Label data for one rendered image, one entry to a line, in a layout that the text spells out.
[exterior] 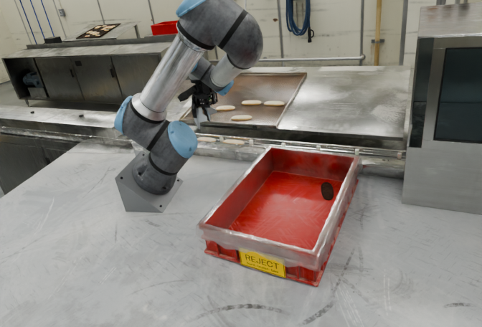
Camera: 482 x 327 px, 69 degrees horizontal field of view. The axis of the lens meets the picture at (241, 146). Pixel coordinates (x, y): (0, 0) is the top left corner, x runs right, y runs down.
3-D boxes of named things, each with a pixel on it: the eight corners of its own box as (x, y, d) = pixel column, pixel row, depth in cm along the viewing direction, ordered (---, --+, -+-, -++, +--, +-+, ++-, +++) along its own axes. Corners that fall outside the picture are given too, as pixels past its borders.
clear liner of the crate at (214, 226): (198, 254, 94) (191, 226, 89) (270, 166, 131) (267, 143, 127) (320, 292, 78) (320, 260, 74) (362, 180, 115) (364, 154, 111)
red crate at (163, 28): (152, 35, 487) (149, 25, 481) (165, 30, 516) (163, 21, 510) (183, 32, 468) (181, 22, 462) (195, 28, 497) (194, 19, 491)
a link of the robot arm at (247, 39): (287, 32, 89) (234, 79, 136) (253, 4, 87) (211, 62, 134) (264, 67, 87) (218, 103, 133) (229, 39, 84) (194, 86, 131)
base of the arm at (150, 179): (166, 201, 118) (181, 184, 113) (125, 180, 114) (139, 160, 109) (176, 174, 130) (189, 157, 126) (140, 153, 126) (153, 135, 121)
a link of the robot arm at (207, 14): (145, 158, 111) (244, 17, 83) (103, 131, 108) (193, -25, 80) (158, 139, 121) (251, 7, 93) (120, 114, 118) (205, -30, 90)
